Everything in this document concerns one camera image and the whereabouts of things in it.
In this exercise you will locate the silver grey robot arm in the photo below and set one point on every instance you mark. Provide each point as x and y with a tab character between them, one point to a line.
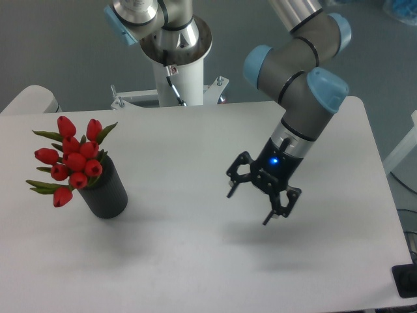
291	76

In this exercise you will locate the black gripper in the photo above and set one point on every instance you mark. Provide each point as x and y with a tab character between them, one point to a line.
277	166

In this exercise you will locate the black ribbed vase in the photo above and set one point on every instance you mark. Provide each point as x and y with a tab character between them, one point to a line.
107	198

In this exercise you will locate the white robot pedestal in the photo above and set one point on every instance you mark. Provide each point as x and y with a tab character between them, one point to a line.
177	58

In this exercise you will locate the black device at table edge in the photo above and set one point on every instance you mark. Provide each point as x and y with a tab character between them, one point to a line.
405	280

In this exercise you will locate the blue plastic bag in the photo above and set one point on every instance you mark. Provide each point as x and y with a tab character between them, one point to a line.
401	10

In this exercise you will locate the white frame at right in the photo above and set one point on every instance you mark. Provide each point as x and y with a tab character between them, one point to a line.
403	148

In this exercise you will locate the white rounded furniture corner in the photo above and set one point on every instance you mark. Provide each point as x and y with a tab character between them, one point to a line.
34	99

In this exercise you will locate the red tulip bouquet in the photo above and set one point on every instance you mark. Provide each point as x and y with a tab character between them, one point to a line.
74	164

